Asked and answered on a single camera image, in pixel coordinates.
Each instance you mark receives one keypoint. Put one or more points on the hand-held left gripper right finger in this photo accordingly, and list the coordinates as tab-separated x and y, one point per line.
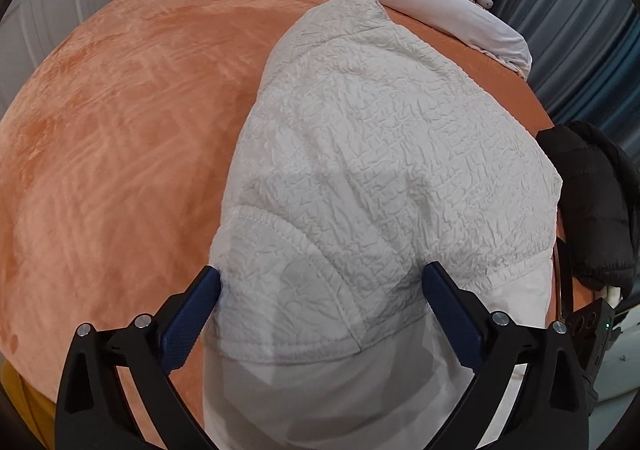
457	320

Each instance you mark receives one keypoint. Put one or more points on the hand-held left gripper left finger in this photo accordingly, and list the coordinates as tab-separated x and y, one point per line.
187	325

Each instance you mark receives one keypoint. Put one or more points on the person's right forearm black sleeve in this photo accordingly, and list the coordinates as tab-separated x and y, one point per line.
595	200

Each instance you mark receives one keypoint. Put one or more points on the yellow cloth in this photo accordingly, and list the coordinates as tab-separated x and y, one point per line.
25	405

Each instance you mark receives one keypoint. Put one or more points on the orange plush bed blanket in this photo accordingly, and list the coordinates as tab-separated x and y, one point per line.
125	130

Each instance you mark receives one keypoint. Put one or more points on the grey blue curtain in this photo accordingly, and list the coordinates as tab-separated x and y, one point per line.
575	20

